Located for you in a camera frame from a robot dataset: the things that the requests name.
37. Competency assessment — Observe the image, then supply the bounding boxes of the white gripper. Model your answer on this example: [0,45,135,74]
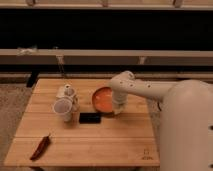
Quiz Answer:
[112,92,127,115]

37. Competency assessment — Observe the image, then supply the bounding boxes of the orange ceramic bowl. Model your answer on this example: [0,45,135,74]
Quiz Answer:
[92,87,113,113]

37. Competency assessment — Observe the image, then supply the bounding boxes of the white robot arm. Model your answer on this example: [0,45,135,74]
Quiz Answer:
[109,71,213,171]

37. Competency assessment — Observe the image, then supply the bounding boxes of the black rectangular block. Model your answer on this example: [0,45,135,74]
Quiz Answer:
[79,113,101,124]

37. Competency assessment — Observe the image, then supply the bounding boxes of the small white cup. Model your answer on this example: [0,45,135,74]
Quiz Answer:
[56,84,76,99]

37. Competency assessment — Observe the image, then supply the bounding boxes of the white cup lying sideways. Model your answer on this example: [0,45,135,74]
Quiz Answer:
[52,98,78,122]

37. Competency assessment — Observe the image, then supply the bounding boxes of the wooden table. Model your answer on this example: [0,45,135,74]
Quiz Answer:
[4,79,159,167]

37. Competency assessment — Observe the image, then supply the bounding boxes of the red chili pepper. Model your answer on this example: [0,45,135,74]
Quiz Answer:
[30,136,51,160]

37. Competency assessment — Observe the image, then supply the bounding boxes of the wooden shelf frame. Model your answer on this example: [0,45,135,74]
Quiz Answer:
[0,0,213,11]

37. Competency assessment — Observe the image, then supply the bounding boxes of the grey horizontal rail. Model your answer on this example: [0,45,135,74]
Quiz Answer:
[0,48,213,66]

